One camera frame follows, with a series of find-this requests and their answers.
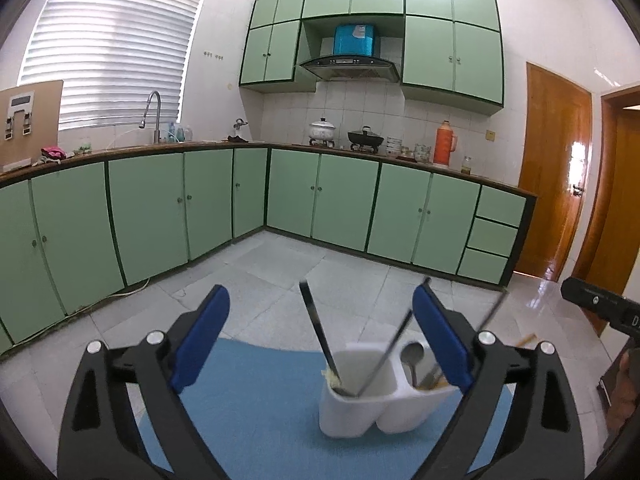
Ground brown wooden door frame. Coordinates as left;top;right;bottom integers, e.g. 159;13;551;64
570;85;640;336

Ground blue mat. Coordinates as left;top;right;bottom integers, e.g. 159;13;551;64
135;337;516;480

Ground metal chopstick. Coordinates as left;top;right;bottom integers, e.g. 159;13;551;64
477;290;506;335
356;276;432;397

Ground white floor cable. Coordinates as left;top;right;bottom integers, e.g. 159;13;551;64
107;277;151;301

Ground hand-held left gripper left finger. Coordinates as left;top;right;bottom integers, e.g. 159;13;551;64
57;284;232;480

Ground black wok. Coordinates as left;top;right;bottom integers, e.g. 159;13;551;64
347;126;385;147

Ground person's right hand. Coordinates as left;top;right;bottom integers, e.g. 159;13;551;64
606;347;640;433

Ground plastic bottles by faucet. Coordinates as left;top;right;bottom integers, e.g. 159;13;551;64
165;120;193;143

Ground green lower kitchen cabinets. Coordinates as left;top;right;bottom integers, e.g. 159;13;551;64
0;142;537;356

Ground brown wooden door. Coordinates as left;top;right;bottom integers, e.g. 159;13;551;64
514;61;593;282

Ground black range hood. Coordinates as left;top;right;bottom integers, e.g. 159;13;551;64
299;54;401;83

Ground white window blind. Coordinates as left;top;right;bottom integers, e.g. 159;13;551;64
17;0;210;133

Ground blue box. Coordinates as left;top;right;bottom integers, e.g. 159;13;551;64
333;24;379;57

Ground shiny metal spoon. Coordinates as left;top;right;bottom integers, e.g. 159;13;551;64
400;342;426;388

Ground chrome kitchen faucet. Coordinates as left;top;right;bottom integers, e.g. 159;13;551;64
139;91;163;145

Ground brown cardboard box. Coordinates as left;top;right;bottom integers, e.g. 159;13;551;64
0;80;65;173

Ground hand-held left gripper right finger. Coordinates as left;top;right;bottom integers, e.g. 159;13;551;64
411;282;586;480

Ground white cooking pot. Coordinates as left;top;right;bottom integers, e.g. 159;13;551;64
307;116;337;142

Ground orange thermos flask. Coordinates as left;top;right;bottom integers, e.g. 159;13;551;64
432;121;458;168

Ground green upper wall cabinets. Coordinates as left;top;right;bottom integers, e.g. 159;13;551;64
239;0;505;117

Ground white utensil holder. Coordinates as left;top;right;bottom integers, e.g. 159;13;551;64
318;342;463;438

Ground dark metal spoon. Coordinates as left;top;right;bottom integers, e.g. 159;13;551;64
298;279;358;398

